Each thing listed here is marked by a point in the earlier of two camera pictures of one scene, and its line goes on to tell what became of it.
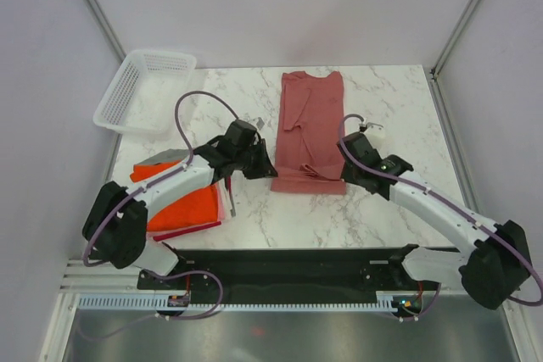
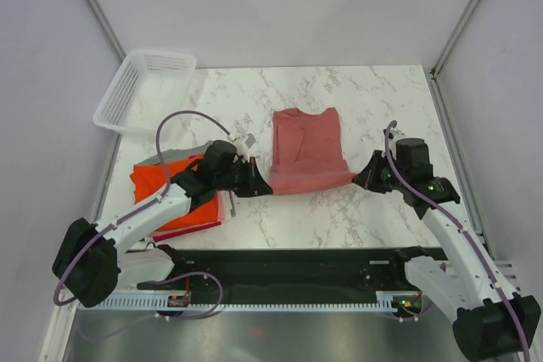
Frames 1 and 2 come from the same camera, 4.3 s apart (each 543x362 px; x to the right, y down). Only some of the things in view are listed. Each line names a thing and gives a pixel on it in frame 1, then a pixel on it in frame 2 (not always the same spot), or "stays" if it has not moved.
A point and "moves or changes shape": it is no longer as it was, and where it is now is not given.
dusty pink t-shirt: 310,154 moves or changes shape
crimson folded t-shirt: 197,228 stays
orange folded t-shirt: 195,207 stays
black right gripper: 347,176 to 368,177
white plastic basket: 147,95 stays
